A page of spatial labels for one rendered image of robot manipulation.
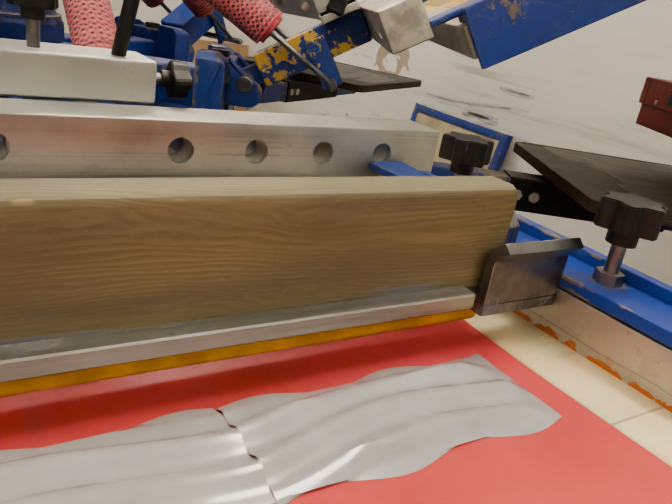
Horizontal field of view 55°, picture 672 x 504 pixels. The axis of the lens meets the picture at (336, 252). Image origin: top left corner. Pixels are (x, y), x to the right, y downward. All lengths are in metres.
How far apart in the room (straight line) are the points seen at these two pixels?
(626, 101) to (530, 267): 2.12
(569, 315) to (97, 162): 0.36
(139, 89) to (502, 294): 0.34
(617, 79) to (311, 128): 2.05
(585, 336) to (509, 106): 2.44
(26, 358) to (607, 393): 0.32
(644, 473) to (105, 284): 0.28
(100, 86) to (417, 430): 0.38
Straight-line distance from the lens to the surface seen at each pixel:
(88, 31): 0.77
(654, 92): 1.38
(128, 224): 0.29
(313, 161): 0.60
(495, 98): 2.93
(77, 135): 0.52
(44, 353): 0.30
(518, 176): 1.11
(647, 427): 0.42
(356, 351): 0.40
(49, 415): 0.33
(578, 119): 2.65
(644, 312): 0.45
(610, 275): 0.47
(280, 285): 0.34
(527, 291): 0.45
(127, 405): 0.34
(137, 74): 0.58
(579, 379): 0.44
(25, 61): 0.56
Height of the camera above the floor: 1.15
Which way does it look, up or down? 21 degrees down
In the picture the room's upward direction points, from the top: 10 degrees clockwise
